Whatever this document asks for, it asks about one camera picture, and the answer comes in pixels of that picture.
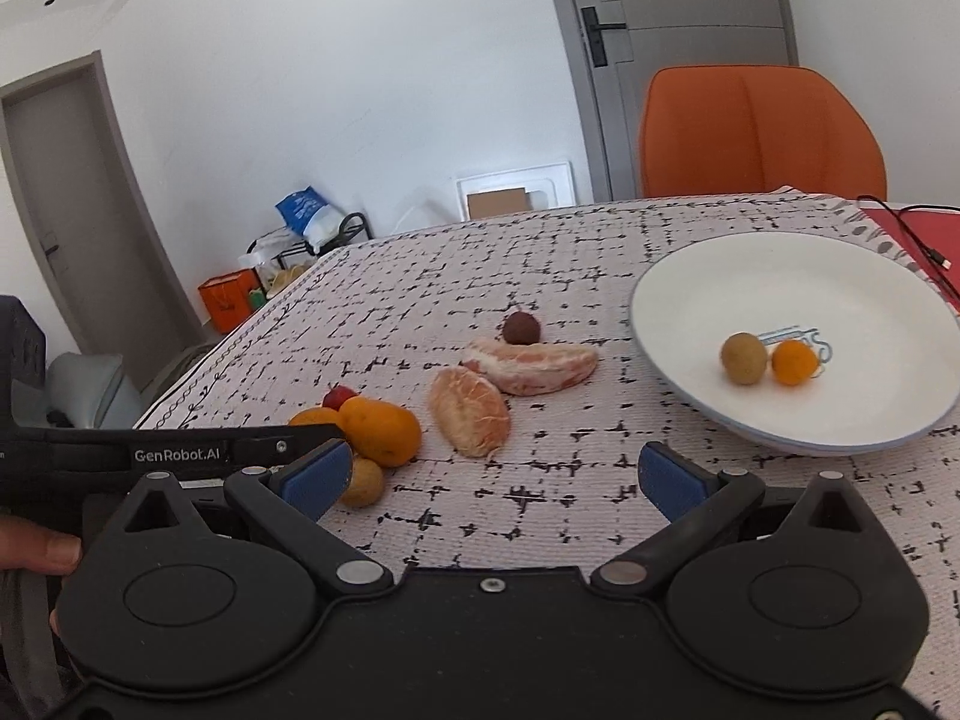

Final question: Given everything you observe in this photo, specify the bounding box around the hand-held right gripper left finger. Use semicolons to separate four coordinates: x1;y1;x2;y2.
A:
120;439;396;602

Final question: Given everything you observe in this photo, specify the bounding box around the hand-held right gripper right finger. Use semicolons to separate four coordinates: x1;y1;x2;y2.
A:
591;441;878;601

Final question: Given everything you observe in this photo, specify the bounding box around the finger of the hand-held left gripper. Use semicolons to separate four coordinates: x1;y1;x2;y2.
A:
229;424;348;467

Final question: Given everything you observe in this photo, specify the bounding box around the yellow-brown longan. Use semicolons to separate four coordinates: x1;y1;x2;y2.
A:
341;457;386;509
720;331;770;387

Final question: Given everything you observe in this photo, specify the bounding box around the large orange tangerine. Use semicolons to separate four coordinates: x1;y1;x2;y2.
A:
337;397;422;468

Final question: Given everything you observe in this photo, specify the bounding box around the round peeled pomelo segment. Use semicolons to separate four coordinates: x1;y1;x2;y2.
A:
427;366;512;460

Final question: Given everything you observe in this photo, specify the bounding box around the long peeled pomelo segment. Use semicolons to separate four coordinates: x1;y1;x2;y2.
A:
461;337;601;397

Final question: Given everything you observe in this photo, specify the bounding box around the dark red round fruit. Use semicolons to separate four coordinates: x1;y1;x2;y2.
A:
501;310;541;346

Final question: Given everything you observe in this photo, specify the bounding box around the white plate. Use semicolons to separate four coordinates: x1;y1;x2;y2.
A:
628;231;960;457

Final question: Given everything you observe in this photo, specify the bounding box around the person's left hand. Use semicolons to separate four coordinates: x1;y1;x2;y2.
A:
0;516;83;638

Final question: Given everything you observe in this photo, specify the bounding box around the grey cushion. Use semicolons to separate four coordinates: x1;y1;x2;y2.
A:
45;351;143;430

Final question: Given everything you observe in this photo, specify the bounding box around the orange paper bag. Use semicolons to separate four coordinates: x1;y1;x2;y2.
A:
198;270;263;333

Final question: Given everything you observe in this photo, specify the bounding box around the small orange kumquat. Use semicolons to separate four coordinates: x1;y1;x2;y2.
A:
771;339;822;388

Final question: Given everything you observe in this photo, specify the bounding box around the white plastic bag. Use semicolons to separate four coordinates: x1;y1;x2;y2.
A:
238;235;316;293

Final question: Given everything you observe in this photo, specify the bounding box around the black metal rack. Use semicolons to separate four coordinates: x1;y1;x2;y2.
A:
277;211;372;260

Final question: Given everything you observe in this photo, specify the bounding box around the blue and white bag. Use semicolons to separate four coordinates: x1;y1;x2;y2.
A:
274;186;346;254

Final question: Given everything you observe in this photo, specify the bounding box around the white black patterned tablecloth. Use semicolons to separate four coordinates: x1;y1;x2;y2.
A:
139;186;960;720

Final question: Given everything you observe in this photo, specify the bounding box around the grey narrow door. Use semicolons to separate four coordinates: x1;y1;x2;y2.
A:
0;51;205;361

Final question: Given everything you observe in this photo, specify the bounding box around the brown cardboard sheet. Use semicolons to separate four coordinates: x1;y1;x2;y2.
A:
466;187;530;220

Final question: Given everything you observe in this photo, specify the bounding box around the orange chair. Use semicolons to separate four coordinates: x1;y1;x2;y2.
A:
637;66;887;202

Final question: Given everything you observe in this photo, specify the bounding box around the red mat with dotted border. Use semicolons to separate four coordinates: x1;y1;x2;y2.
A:
825;199;960;314

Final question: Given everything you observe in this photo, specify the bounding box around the white foam frame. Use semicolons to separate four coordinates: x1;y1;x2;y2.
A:
455;160;575;222

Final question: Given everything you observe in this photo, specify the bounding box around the black cable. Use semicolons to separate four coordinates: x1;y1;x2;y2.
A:
856;195;960;302

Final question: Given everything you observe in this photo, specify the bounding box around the black door handle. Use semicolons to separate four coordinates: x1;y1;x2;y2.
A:
581;6;627;67

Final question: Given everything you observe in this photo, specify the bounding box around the grey door with black handle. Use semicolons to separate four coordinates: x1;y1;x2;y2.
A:
540;0;800;203

